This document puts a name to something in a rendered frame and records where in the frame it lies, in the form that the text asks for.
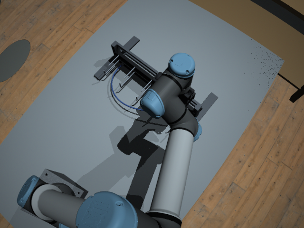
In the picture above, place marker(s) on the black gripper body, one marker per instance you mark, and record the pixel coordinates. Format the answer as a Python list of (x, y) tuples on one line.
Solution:
[(187, 97)]

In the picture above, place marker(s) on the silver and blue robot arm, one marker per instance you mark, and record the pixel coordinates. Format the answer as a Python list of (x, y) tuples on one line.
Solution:
[(57, 204)]

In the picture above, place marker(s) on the black network patch panel rack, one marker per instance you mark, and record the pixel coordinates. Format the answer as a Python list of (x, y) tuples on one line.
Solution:
[(119, 56)]

